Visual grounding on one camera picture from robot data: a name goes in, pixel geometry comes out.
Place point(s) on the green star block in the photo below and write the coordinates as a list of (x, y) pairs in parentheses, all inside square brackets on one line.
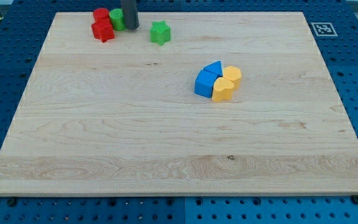
[(160, 32)]

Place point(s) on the red star block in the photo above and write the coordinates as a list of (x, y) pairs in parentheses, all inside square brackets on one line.
[(103, 30)]

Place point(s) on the blue cube block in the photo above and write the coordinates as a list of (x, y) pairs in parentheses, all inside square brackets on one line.
[(204, 83)]

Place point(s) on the yellow heart block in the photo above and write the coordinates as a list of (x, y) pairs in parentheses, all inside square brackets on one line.
[(223, 89)]

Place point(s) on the blue triangle block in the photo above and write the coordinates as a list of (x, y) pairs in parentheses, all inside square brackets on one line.
[(215, 68)]

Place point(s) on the light wooden board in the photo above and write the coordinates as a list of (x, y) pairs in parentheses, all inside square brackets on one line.
[(121, 118)]

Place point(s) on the yellow hexagon block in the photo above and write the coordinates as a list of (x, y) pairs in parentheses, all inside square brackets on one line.
[(233, 74)]

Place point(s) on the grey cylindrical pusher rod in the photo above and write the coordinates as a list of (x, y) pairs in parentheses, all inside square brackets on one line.
[(130, 13)]

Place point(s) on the green cylinder block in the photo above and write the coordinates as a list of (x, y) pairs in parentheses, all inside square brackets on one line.
[(117, 19)]

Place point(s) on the red cylinder block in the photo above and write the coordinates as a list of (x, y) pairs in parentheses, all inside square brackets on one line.
[(100, 14)]

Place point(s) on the white fiducial marker tag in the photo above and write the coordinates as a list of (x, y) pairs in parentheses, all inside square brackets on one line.
[(324, 29)]

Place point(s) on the black bolt front left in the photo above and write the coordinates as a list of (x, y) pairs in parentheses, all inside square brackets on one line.
[(11, 202)]

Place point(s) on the black bolt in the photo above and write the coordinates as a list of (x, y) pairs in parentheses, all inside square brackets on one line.
[(354, 199), (11, 202)]

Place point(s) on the black bolt front right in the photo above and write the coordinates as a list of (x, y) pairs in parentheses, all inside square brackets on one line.
[(354, 199)]

